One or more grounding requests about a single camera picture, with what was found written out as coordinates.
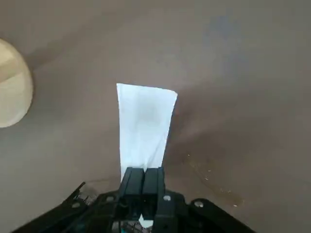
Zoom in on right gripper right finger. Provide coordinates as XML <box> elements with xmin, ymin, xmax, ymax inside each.
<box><xmin>143</xmin><ymin>167</ymin><xmax>256</xmax><ymax>233</ymax></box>

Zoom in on white tissue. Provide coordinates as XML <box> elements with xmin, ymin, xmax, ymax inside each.
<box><xmin>116</xmin><ymin>83</ymin><xmax>178</xmax><ymax>229</ymax></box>

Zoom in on wooden roll stand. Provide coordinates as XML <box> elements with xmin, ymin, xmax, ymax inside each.
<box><xmin>0</xmin><ymin>38</ymin><xmax>34</xmax><ymax>129</ymax></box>

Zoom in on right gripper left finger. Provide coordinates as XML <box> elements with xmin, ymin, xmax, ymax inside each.
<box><xmin>12</xmin><ymin>167</ymin><xmax>145</xmax><ymax>233</ymax></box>

